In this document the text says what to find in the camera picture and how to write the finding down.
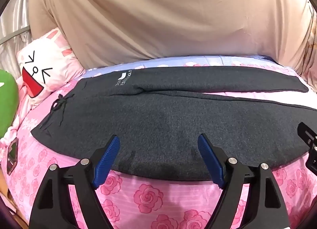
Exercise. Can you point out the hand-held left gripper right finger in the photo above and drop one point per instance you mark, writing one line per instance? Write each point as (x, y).
(210, 159)

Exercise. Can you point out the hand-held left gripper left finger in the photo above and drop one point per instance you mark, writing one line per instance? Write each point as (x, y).
(107, 159)

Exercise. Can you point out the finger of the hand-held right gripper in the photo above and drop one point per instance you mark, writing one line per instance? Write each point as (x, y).
(307, 132)
(312, 162)

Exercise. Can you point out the dark grey pants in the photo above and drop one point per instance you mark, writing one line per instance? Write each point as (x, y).
(158, 120)

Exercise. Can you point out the pink rose print blanket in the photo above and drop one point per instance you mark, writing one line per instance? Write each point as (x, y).
(148, 201)

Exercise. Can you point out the beige floral curtain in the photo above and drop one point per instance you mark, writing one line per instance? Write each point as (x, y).
(308, 53)

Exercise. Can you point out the small dark mirror-like phone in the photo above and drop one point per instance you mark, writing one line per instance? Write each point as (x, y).
(12, 154)

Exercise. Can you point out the pink twisted cloth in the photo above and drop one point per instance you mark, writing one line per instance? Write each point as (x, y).
(11, 135)

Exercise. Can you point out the green plush toy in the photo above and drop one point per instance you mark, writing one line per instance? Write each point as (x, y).
(7, 100)

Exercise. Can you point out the white rabbit face pillow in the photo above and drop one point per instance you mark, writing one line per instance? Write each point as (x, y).
(49, 58)

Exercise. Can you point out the beige cloth cover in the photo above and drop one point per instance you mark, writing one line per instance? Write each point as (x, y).
(158, 16)

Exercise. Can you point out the white satin curtain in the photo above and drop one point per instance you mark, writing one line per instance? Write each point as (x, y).
(12, 13)

